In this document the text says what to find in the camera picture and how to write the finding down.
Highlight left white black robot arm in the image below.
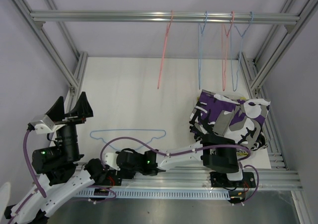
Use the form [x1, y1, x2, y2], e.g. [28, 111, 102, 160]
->
[4, 92, 108, 224]

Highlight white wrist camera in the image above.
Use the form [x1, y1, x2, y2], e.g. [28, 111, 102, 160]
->
[103, 152, 120, 171]
[29, 114, 64, 135]

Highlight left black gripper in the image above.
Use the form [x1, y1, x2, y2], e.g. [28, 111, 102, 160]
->
[45, 91, 93, 162]

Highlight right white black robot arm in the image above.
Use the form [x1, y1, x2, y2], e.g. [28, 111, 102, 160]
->
[103, 134, 244, 186]

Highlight aluminium frame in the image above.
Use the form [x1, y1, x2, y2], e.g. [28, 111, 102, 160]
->
[0, 0, 318, 175]

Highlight yellow-green trousers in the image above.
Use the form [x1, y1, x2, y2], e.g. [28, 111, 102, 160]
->
[237, 97, 248, 158]

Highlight light blue wire hanger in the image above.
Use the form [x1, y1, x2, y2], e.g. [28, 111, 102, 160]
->
[231, 11, 254, 92]
[89, 129, 166, 151]

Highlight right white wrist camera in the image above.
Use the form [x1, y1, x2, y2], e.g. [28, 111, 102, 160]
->
[103, 152, 120, 171]

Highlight black white floral trousers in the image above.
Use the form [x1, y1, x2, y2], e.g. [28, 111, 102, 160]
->
[189, 109, 267, 151]

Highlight purple grey patterned trousers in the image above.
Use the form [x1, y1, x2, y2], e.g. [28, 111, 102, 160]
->
[188, 89, 271, 147]

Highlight slotted cable duct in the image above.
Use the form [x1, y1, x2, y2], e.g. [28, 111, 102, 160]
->
[73, 187, 246, 200]

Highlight aluminium hanging rail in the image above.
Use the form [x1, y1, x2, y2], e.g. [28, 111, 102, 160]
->
[30, 10, 300, 25]

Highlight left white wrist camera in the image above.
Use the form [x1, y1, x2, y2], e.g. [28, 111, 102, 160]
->
[29, 114, 64, 135]

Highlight pink wire hanger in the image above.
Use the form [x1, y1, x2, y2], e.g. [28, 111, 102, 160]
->
[157, 10, 174, 89]
[221, 11, 235, 91]

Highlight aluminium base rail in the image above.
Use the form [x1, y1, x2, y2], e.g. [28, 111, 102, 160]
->
[120, 167, 303, 191]

